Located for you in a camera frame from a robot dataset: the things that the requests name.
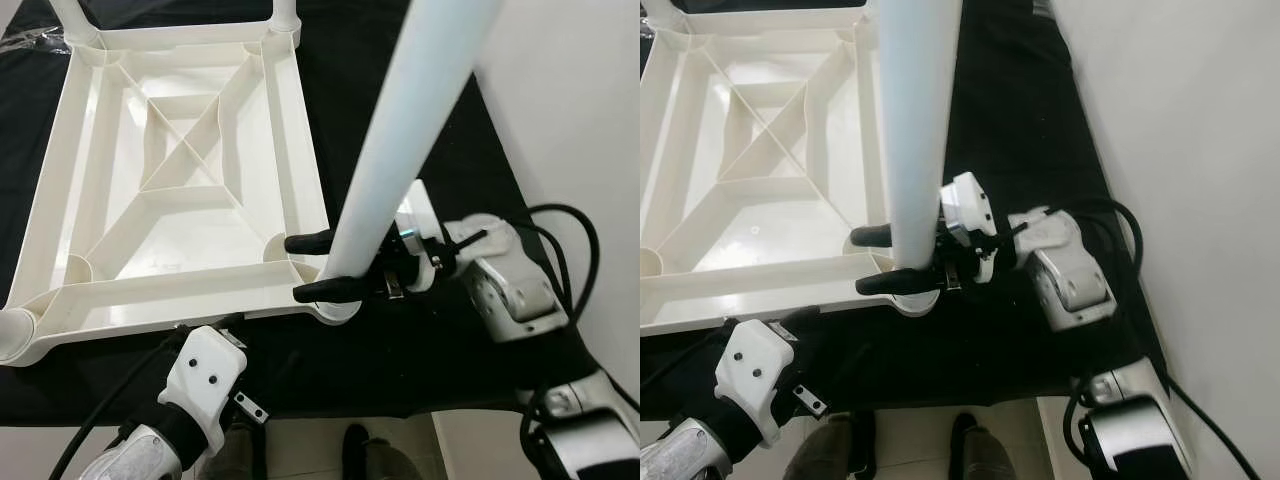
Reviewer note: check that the small clear tape patch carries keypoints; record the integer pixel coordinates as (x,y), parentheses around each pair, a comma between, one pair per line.
(35,40)

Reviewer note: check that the black tablecloth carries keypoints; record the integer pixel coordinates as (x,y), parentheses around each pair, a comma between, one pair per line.
(400,370)
(1000,350)

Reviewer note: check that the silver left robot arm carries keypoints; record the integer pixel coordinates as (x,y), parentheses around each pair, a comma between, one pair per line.
(685,450)
(140,455)

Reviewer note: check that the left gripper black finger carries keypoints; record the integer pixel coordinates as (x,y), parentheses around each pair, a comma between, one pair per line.
(800,322)
(225,321)

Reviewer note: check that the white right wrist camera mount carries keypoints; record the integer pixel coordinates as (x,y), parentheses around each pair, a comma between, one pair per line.
(968,200)
(418,215)

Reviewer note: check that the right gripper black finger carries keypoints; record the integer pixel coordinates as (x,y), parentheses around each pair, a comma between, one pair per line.
(308,242)
(335,290)
(895,283)
(872,237)

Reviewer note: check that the white plastic table leg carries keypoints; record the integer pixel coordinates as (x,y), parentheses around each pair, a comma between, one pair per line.
(12,330)
(285,15)
(410,120)
(75,18)
(660,12)
(920,120)

